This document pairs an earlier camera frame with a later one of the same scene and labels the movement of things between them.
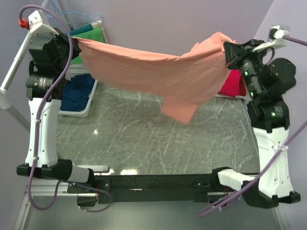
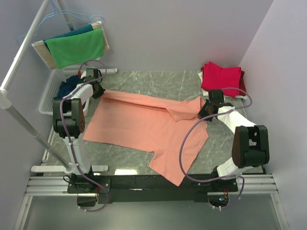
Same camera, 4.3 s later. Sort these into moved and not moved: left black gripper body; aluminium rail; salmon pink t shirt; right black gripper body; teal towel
Moved: right black gripper body; left black gripper body; salmon pink t shirt
Not moved: aluminium rail; teal towel
